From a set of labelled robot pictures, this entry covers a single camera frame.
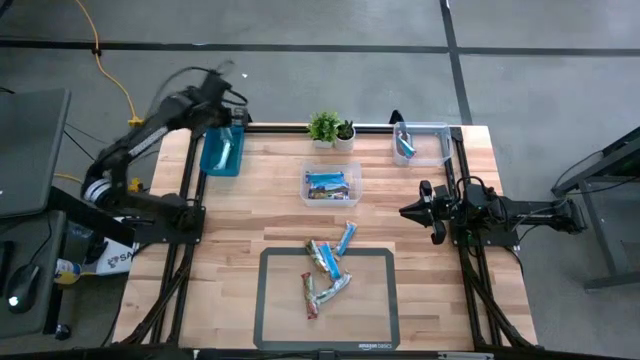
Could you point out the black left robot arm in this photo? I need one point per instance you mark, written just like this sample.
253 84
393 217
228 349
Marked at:
165 112

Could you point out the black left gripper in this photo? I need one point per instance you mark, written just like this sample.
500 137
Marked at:
215 112

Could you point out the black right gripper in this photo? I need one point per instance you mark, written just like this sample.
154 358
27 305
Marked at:
440 214

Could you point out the teal plastic bin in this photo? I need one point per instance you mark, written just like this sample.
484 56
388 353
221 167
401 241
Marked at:
210 160

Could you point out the black desk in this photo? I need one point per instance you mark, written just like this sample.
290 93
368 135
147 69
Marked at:
30 235

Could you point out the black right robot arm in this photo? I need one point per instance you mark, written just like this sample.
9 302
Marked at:
530 215

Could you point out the green white granola bar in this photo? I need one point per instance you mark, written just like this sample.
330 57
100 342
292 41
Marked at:
314 251

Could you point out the clear plastic bin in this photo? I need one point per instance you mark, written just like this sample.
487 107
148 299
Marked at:
430 150

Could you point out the dark grey monitor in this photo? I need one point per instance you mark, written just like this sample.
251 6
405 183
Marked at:
30 150

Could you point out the silver bracket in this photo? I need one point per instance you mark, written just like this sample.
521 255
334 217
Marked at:
465 356

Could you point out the succulent round white pot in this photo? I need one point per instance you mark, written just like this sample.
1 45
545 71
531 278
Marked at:
346 142

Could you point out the dark grey metal table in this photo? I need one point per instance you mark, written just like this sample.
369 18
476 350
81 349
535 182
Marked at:
607 225

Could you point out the yellow white bottle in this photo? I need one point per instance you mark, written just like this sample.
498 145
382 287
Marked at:
67 272

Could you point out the black aluminium table frame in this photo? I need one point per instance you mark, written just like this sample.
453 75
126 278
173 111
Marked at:
280 129

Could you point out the black round knob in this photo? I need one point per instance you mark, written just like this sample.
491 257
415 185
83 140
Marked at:
63 332

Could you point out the grey-bordered baking mat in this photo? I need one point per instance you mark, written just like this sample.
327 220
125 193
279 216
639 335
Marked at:
370 310

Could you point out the leafy plant square white pot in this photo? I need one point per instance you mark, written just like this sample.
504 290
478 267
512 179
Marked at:
324 127

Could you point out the black computer mouse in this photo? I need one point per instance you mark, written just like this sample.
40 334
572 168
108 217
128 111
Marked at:
22 287

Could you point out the white printed bag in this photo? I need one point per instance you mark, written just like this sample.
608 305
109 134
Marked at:
120 260

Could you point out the red green granola bar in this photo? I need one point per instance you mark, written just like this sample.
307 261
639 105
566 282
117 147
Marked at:
310 297

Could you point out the green snack bar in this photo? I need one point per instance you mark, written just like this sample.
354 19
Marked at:
346 239

